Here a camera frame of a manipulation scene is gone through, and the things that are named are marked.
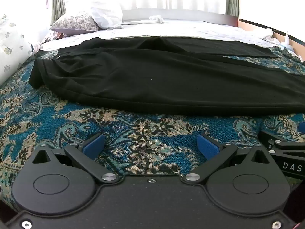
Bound wooden bed side frame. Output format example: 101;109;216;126
238;17;305;54

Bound white floral cushion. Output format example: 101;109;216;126
0;14;44;87

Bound blue patterned blanket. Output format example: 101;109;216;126
0;45;305;211

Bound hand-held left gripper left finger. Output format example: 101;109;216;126
32;134;120;185

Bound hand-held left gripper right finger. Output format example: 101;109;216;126
182;134;271;185

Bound small white crumpled cloth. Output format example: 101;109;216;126
122;15;169;26

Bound pink floral cushion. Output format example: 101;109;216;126
43;30;65;44

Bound white bed sheet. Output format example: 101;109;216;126
41;19;274;51

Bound white bunched cloth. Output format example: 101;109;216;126
262;28;299;53

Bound white pillow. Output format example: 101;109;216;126
90;1;123;29

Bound grey floral pillow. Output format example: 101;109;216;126
49;14;100;35

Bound black pants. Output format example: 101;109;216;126
30;36;305;116

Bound grey bed headboard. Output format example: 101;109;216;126
121;8;239;27

